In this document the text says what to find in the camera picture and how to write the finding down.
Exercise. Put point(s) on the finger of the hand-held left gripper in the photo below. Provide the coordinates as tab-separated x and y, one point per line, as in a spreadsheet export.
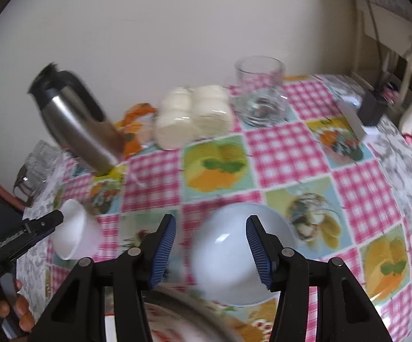
45	220

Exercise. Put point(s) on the pack of white rolls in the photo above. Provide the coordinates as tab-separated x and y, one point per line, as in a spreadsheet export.
191	114

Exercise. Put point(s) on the white wooden chair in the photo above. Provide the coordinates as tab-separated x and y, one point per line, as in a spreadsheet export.
410	78

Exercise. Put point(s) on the orange plastic bag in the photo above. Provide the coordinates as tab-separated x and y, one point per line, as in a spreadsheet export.
134	128

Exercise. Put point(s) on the small white box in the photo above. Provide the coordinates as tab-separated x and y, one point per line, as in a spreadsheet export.
355	121

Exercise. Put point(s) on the person's left hand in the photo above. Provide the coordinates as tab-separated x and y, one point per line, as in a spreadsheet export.
22	306

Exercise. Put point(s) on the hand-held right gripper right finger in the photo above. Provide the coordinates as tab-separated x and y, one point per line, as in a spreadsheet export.
259	253

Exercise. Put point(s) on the stainless steel plate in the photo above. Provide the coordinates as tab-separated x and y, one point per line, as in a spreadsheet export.
195	308

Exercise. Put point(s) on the pink checked fruit tablecloth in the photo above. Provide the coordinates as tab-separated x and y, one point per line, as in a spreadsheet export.
280	156

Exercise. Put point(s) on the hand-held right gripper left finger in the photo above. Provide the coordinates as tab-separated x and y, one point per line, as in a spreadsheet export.
161	253

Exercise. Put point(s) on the steel and black thermos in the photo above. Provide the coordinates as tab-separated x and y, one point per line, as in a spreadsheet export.
77	128

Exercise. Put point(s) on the grey leaf print cloth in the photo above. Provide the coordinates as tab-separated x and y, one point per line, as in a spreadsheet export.
409	199

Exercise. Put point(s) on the large white bowl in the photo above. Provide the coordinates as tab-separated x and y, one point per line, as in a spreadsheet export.
227	256

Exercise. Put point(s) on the clear glass mug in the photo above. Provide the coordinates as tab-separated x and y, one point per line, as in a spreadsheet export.
37	171

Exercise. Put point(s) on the small white bowl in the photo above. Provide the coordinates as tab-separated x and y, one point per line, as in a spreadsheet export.
76	231

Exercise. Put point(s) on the black power adapter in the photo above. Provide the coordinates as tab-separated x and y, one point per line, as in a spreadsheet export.
370	108

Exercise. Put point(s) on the clear glass tumbler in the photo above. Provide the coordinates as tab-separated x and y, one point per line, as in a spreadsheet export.
261	92

